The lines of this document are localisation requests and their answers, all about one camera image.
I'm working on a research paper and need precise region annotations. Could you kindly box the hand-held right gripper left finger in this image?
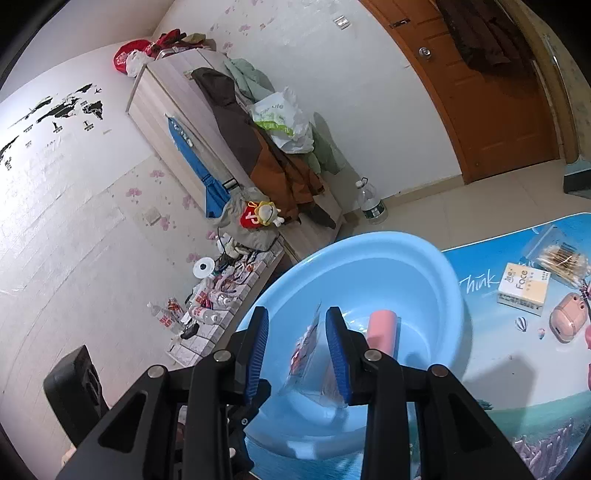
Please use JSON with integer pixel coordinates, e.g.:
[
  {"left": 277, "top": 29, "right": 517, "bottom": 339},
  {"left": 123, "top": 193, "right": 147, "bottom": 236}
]
[{"left": 55, "top": 306, "right": 273, "bottom": 480}]

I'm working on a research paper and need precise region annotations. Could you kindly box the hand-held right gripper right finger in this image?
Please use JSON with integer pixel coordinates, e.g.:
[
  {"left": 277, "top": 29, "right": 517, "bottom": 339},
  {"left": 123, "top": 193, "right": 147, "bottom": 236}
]
[{"left": 324, "top": 306, "right": 539, "bottom": 480}]

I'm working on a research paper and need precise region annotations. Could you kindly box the red crayfish print snack packet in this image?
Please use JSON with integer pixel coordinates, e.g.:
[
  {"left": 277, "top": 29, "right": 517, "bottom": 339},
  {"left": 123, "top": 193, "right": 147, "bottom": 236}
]
[{"left": 286, "top": 302, "right": 347, "bottom": 409}]

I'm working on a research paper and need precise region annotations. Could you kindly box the pink cylinder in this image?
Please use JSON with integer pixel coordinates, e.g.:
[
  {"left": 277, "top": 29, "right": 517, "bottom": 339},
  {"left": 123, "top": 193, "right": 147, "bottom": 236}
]
[{"left": 367, "top": 310, "right": 400, "bottom": 358}]

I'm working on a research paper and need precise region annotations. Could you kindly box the light blue plastic basin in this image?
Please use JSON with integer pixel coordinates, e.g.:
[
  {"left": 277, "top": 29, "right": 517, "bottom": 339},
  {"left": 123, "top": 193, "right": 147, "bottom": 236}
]
[{"left": 233, "top": 232, "right": 472, "bottom": 461}]

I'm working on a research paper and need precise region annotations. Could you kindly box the white yellow tissue pack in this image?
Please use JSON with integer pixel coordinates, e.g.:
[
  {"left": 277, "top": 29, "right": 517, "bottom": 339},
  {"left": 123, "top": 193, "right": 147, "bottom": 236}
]
[{"left": 498, "top": 262, "right": 552, "bottom": 317}]

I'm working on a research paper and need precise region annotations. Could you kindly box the pink earbud case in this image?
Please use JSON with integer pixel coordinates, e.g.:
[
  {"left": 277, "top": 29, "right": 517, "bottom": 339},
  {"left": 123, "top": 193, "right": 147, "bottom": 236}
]
[{"left": 549, "top": 292, "right": 591, "bottom": 343}]

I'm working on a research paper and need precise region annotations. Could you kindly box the clear bag of cotton swabs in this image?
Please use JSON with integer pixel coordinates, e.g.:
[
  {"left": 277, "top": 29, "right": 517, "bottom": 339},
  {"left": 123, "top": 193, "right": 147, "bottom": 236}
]
[{"left": 526, "top": 226, "right": 591, "bottom": 289}]

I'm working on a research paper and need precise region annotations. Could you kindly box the clear bottle red label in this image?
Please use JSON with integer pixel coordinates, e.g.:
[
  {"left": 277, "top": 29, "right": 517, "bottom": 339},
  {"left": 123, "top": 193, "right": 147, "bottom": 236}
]
[
  {"left": 188, "top": 306, "right": 223, "bottom": 325},
  {"left": 148, "top": 302, "right": 184, "bottom": 334}
]

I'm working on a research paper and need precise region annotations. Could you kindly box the grey fabric bag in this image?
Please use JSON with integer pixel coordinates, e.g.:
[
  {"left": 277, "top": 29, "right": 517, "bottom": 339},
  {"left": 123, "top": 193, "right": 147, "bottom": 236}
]
[{"left": 217, "top": 187, "right": 282, "bottom": 252}]

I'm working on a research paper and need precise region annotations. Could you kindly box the red white plush toy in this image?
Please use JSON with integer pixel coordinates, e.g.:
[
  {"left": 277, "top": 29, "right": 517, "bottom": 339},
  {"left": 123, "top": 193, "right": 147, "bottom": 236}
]
[{"left": 239, "top": 200, "right": 284, "bottom": 230}]

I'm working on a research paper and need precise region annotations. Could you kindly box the large clear water bottle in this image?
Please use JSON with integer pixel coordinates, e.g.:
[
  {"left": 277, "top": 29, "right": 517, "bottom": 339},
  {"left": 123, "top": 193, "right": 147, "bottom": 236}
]
[{"left": 355, "top": 176, "right": 387, "bottom": 225}]

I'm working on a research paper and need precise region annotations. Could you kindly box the brown orange jacket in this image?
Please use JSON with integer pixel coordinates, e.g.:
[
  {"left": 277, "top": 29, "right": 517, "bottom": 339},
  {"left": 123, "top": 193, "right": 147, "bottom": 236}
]
[{"left": 191, "top": 67, "right": 338, "bottom": 229}]

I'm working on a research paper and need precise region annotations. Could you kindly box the white green plastic bag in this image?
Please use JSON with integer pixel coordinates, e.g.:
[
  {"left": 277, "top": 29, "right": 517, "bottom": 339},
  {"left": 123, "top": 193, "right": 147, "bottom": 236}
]
[{"left": 248, "top": 86, "right": 315, "bottom": 154}]

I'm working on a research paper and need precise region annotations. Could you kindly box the light wood wardrobe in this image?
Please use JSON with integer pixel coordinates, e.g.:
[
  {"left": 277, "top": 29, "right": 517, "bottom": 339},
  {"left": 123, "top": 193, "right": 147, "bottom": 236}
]
[{"left": 127, "top": 48, "right": 345, "bottom": 264}]

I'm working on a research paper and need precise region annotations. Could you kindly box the pale green garment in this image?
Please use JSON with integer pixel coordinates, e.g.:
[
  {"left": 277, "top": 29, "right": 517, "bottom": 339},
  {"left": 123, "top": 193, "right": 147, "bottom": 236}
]
[{"left": 224, "top": 58, "right": 345, "bottom": 175}]

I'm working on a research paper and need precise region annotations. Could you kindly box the brown wooden door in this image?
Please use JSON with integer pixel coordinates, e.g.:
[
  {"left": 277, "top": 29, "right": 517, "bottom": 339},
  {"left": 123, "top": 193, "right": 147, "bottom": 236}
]
[{"left": 360, "top": 0, "right": 561, "bottom": 185}]

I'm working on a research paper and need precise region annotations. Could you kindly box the black world map decal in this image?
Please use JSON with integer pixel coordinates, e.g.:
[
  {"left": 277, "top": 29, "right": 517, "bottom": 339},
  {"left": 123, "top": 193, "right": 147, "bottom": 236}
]
[{"left": 0, "top": 83, "right": 105, "bottom": 171}]

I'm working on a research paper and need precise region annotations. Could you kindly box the red fabric bag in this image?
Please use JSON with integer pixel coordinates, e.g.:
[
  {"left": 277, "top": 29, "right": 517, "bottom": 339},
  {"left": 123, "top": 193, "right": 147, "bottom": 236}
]
[{"left": 114, "top": 40, "right": 153, "bottom": 75}]

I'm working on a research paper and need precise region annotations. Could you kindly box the red garment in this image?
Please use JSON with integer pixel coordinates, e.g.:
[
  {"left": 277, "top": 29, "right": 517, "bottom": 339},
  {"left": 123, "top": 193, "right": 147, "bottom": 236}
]
[{"left": 148, "top": 28, "right": 185, "bottom": 51}]

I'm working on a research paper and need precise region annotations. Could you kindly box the dark brown hanging coat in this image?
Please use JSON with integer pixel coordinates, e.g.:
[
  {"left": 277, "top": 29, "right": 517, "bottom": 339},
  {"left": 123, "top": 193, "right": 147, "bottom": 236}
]
[{"left": 436, "top": 0, "right": 536, "bottom": 77}]

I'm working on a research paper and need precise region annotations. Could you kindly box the grey dustpan with metal handle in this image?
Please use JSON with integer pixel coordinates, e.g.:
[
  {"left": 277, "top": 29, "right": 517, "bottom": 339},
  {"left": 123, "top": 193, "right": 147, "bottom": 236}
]
[{"left": 545, "top": 32, "right": 591, "bottom": 200}]

